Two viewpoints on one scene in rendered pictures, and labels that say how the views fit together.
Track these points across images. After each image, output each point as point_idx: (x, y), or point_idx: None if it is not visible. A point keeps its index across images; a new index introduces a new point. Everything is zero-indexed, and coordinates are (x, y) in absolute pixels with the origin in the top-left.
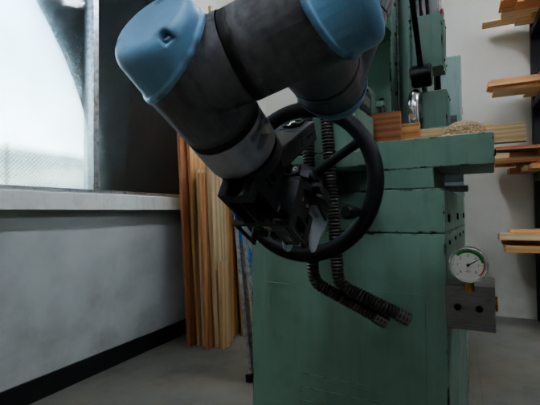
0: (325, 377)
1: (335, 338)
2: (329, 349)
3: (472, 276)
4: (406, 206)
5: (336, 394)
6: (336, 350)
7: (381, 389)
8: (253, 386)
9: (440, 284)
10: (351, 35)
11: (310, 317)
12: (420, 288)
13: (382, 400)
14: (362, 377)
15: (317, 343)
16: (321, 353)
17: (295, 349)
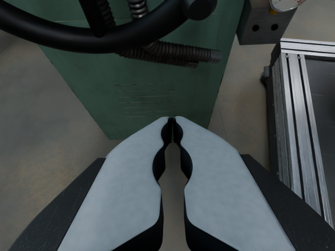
0: (133, 84)
1: (136, 60)
2: (132, 67)
3: (289, 4)
4: None
5: (144, 91)
6: (139, 67)
7: (176, 82)
8: (78, 97)
9: (240, 0)
10: None
11: None
12: (218, 7)
13: (177, 87)
14: (162, 79)
15: (120, 66)
16: (127, 71)
17: (102, 73)
